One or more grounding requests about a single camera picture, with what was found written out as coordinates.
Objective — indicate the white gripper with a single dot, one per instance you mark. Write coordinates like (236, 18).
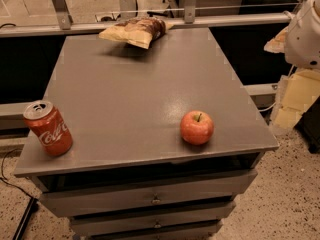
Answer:
(304, 39)

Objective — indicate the red apple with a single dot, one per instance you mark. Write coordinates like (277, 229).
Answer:
(196, 127)

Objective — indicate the brown chip bag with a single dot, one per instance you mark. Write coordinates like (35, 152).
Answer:
(139, 32)

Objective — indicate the grey drawer cabinet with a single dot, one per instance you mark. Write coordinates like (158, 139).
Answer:
(129, 175)

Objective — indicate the red Coca-Cola can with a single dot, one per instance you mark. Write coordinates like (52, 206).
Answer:
(47, 123)

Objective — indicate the grey metal railing frame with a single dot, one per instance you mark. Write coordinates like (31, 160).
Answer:
(53, 17)

